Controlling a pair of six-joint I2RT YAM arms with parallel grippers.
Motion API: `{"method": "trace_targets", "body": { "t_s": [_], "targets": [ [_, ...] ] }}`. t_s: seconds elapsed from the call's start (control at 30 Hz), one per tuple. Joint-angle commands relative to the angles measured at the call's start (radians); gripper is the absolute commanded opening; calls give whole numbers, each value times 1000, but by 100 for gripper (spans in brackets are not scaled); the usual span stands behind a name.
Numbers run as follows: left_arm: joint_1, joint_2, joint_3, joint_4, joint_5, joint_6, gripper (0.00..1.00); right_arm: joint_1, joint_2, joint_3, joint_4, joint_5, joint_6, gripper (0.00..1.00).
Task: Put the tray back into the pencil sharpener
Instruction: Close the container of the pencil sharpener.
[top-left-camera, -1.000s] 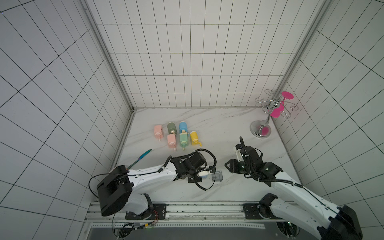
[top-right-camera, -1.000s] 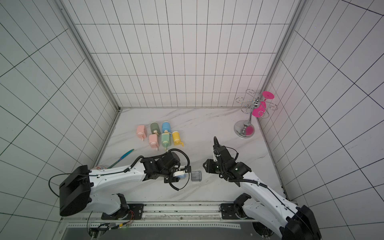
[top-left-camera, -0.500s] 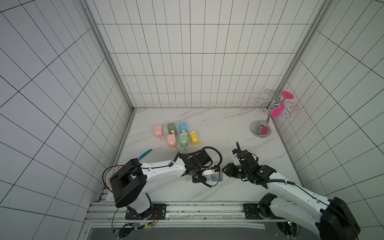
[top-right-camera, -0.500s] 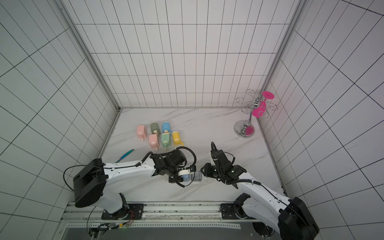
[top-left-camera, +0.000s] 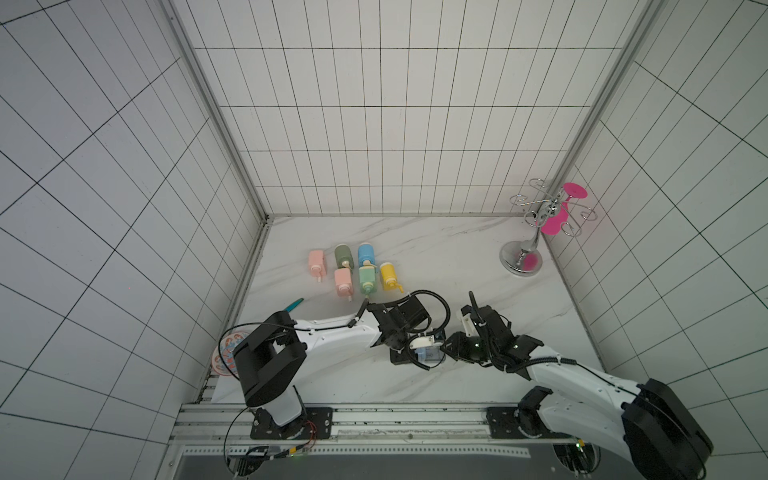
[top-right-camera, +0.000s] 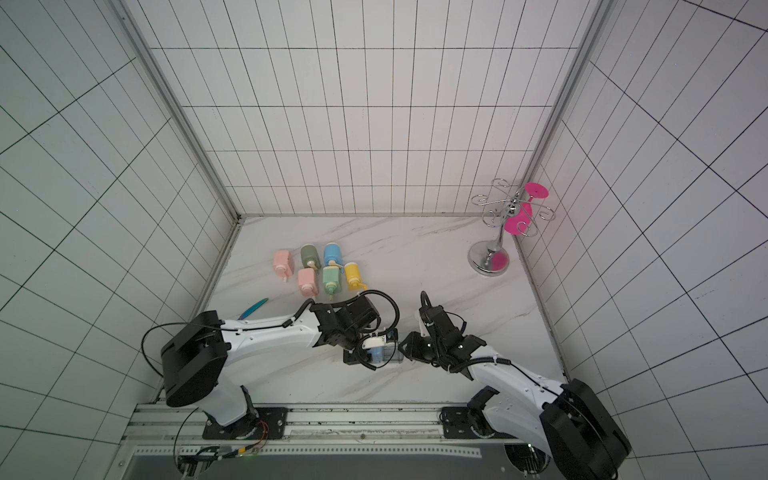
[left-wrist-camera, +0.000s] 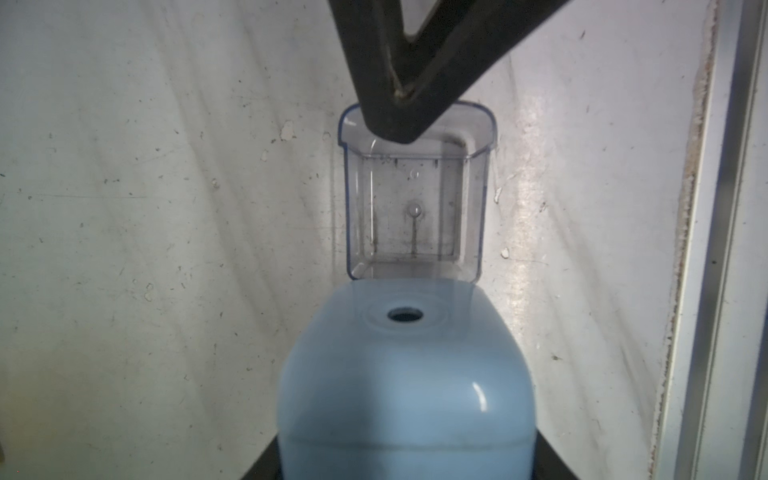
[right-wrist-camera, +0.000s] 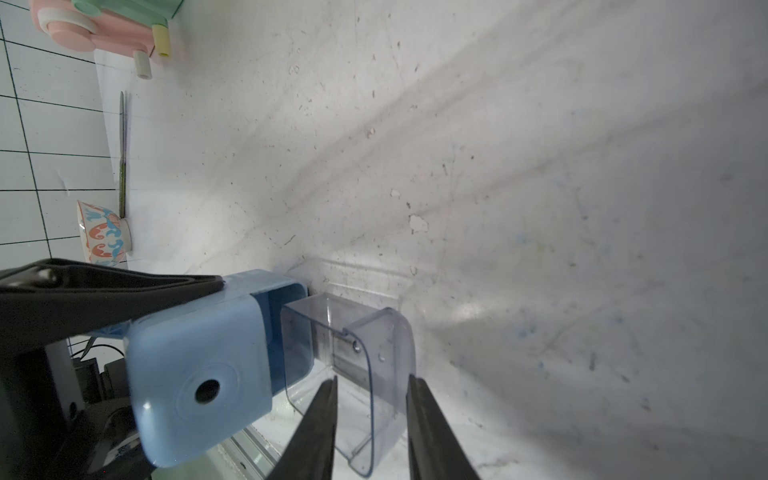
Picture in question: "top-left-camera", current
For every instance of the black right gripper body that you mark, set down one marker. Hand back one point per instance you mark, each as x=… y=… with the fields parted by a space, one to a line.
x=459 y=346

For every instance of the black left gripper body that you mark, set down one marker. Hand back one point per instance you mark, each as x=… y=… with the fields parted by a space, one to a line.
x=399 y=351

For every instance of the chrome cup holder stand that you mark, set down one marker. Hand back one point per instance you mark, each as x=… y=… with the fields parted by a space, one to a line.
x=522 y=258

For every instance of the yellow pencil sharpener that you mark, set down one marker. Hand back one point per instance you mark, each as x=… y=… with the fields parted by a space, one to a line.
x=389 y=278

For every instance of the teal handled tool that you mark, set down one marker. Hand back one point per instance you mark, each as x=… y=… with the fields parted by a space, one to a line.
x=293 y=305

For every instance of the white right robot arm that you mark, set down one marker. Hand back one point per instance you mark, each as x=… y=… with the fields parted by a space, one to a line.
x=644 y=423

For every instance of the magenta plastic goblet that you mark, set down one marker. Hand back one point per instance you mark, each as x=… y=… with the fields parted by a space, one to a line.
x=557 y=212

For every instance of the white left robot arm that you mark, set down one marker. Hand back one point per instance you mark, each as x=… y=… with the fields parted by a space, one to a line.
x=267 y=360

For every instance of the patterned ceramic plate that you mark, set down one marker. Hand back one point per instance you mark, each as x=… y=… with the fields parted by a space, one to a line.
x=222 y=359

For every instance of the mint green pencil sharpener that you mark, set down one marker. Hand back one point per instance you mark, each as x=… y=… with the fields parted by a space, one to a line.
x=367 y=279

